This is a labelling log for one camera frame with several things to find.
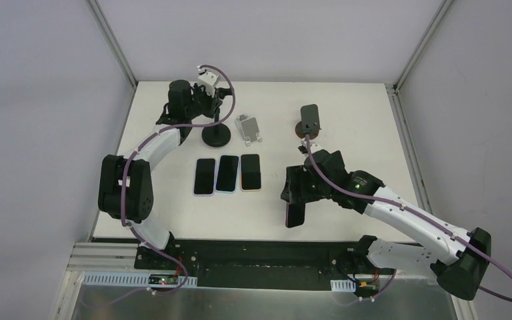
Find phone with purple case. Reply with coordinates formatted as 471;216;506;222
285;203;306;228

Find white grey phone stand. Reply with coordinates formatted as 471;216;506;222
235;114;263;146

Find phone with blue case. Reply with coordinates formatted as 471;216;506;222
215;155;239;193

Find brown round phone stand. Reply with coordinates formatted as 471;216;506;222
295;104;321;140

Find right white cable duct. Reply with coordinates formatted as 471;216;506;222
330;279;357;293

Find phone with beige case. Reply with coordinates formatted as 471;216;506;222
240;154;262;191

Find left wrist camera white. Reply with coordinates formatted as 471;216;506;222
197;66;221;97

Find aluminium frame post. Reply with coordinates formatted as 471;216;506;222
85;0;138;91
393;0;456;93

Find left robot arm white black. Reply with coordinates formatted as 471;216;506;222
97;80;235;270

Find white cable duct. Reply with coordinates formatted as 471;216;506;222
83;272;198;289
330;279;357;293

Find left white cable duct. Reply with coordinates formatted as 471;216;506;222
83;272;198;289

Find left aluminium frame post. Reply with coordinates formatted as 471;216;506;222
85;0;138;91

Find black pole phone stand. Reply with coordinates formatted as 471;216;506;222
201;107;231;148

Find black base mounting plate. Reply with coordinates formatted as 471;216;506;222
134;238;398;291

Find right aluminium frame post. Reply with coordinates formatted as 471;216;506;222
393;0;456;93

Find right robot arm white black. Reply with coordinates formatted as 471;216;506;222
280;149;491;301

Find aluminium front rail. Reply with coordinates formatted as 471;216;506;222
67;243;138;271

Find phone with lavender case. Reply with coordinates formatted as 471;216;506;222
193;158;216;196

